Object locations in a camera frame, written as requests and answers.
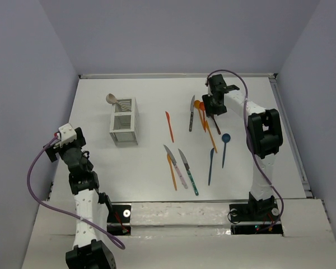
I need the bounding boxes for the dark brown wooden spoon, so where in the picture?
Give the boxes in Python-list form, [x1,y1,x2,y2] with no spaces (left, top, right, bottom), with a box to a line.
[211,115,221,135]

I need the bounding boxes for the red-orange plastic spoon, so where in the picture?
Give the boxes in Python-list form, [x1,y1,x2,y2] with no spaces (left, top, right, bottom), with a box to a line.
[199,101,206,132]

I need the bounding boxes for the yellow-orange plastic spoon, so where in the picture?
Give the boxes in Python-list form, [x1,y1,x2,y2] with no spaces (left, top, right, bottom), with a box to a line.
[194,100,205,130]

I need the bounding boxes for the blue plastic spoon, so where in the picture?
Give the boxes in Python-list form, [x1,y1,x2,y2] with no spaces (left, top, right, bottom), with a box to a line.
[222,133,231,168]

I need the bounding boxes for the beige wooden spoon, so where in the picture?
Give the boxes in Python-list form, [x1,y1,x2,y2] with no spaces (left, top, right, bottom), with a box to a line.
[105,94,129,110]

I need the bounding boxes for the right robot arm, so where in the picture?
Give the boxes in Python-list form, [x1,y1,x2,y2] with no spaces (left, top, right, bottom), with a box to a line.
[202,71,283,222]

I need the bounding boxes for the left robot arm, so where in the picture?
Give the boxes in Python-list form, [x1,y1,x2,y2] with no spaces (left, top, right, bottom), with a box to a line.
[45,123,116,268]

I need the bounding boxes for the orange plastic knife long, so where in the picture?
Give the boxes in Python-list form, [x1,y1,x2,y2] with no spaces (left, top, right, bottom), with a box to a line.
[204,120,217,153]

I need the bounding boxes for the blue plastic knife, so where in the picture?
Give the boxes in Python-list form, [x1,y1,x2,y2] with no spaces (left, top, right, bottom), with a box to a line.
[208,148,215,186]

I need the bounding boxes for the red-orange plastic knife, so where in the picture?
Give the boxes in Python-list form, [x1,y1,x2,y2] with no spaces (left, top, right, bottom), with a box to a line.
[165,111,174,143]

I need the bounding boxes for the white two-compartment utensil caddy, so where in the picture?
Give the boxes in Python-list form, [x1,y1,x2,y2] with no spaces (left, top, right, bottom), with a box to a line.
[109,97,139,146]

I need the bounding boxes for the orange plastic knife front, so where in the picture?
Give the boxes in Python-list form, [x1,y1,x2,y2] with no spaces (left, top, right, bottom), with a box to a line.
[167,154,178,191]

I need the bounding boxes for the white foam front board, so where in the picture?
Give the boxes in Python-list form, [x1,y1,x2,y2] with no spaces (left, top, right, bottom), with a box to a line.
[19,198,336,269]

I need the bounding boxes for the steel knife dark handle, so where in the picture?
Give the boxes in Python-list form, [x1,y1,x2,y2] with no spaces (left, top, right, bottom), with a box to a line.
[189,95,195,132]

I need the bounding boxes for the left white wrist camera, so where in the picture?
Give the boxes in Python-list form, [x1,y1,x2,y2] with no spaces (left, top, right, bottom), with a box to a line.
[54,123,77,147]

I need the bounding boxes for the aluminium rail back edge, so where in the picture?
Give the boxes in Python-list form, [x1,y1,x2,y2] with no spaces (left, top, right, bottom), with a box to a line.
[78,73,275,79]

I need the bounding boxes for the aluminium rail edge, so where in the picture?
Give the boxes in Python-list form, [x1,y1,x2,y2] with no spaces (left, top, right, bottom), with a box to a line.
[269,73,315,199]
[78,73,275,79]

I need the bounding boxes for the aluminium rail right edge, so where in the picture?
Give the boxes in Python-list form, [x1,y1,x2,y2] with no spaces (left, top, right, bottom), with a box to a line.
[269,73,315,199]

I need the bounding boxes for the steel knife green handle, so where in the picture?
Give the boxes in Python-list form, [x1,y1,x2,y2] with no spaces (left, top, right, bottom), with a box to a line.
[178,149,199,196]

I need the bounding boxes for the steel knife pink handle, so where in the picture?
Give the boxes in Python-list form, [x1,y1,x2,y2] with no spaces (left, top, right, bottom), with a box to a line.
[164,145,188,189]

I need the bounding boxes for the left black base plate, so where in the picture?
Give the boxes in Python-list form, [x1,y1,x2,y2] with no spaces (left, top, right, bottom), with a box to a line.
[107,203,132,236]

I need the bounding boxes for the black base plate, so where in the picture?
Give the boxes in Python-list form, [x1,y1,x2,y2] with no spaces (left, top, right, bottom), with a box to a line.
[227,203,283,235]
[107,203,132,236]

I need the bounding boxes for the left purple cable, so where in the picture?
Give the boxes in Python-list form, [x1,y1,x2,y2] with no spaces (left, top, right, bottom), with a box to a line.
[26,136,126,251]

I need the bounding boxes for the purple cable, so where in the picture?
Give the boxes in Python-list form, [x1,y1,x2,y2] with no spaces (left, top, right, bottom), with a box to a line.
[26,136,126,251]
[206,69,285,233]

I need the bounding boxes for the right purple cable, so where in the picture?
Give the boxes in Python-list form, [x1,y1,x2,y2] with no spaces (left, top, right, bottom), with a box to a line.
[206,69,285,233]

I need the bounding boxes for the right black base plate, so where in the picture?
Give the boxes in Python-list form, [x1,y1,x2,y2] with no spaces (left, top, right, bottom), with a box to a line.
[227,203,283,235]

